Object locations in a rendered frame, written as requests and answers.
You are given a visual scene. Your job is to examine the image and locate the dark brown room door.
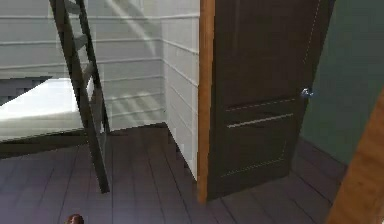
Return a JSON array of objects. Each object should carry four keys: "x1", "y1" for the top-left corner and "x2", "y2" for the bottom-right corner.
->
[{"x1": 206, "y1": 0, "x2": 337, "y2": 202}]

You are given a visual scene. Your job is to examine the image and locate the dark bunk bed white mattress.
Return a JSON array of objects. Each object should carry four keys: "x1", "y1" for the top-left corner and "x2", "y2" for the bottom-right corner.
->
[{"x1": 0, "y1": 0, "x2": 112, "y2": 194}]

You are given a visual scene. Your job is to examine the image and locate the small reddish brown round object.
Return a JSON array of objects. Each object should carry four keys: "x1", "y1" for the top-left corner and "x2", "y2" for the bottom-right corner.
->
[{"x1": 64, "y1": 213, "x2": 85, "y2": 224}]

